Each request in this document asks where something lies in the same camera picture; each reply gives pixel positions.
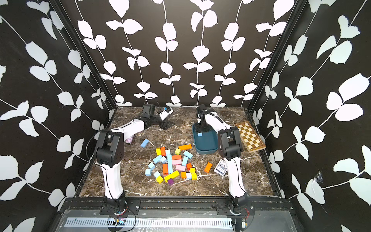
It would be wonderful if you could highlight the lone light blue block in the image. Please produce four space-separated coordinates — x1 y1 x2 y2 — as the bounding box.
141 139 149 148

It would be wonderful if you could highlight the light blue slanted block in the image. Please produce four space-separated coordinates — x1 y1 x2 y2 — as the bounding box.
182 156 188 166

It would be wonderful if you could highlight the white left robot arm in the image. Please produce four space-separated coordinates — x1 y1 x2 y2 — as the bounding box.
93 104 174 208

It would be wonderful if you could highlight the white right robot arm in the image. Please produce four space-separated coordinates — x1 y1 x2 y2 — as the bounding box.
196 104 248 212

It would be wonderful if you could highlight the teal plastic tray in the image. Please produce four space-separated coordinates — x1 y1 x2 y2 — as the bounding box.
192 125 218 155

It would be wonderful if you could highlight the red upright block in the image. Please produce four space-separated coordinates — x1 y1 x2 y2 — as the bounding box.
160 147 166 157

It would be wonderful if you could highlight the long orange block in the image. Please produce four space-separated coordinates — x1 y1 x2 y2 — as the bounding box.
178 144 192 151

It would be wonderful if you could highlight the red flat block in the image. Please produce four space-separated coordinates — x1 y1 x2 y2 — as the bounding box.
172 155 182 160

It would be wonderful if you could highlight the light blue long block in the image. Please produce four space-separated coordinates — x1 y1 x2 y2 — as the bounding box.
153 155 162 164

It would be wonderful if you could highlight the orange lone block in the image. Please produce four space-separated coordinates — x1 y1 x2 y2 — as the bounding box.
204 162 212 173

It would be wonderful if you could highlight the orange upright block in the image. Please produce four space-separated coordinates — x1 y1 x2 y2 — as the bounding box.
162 163 169 176

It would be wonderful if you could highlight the blue playing card deck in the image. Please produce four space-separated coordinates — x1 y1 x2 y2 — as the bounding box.
214 159 228 177

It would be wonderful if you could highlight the pink block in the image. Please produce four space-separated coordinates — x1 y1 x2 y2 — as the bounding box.
175 165 186 172

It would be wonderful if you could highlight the long yellow block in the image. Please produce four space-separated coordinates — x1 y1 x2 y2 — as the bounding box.
164 170 180 183

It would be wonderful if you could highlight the wooden chessboard box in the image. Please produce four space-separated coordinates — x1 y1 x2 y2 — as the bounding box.
235 121 266 153

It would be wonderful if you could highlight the small yellow block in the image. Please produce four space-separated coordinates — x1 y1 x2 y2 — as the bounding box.
156 176 164 184

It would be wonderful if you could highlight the purple small block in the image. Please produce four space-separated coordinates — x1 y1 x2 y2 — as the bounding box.
168 178 174 186

